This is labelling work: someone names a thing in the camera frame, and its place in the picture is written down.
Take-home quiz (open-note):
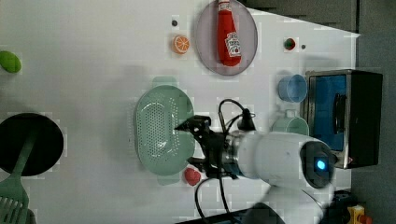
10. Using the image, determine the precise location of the light green mug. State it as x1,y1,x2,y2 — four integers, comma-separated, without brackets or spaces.
272,109,309,135

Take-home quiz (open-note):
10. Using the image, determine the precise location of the green lime toy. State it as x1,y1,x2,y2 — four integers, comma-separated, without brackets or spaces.
0,50,21,73

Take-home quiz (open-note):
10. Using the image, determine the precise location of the grey round plate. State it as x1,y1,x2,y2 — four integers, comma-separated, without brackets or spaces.
194,0,258,76

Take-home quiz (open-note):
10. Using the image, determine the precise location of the green plastic strainer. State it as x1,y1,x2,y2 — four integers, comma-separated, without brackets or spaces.
134,77,195,186

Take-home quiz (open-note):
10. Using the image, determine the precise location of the green slotted spatula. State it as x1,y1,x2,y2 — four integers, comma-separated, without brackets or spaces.
0,133,36,224

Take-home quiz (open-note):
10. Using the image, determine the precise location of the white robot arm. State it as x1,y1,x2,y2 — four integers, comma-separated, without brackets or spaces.
176,115,337,224

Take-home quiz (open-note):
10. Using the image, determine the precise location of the red ketchup bottle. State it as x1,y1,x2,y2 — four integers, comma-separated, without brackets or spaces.
217,0,242,66

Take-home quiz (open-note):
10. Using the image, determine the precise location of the red strawberry toy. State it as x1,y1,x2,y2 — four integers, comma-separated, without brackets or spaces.
184,168,201,186

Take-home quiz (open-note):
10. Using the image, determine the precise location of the yellow red clamp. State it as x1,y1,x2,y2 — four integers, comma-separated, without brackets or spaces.
347,205,373,224

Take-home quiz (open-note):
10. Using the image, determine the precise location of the black round pan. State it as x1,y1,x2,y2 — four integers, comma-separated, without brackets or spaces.
0,113,64,176

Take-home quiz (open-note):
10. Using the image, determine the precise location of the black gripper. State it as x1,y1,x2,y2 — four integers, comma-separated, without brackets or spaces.
176,115,237,179

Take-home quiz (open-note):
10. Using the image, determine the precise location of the silver toaster oven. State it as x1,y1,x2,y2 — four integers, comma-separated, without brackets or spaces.
301,69,383,169

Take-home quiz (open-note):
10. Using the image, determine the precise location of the orange slice toy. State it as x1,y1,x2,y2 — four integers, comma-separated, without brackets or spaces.
172,35,190,54

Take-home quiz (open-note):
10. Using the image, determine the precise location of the small red green toy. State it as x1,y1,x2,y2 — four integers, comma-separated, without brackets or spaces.
284,38,296,50

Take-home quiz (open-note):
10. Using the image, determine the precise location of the light blue cup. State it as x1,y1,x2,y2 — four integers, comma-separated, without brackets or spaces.
277,75,307,103

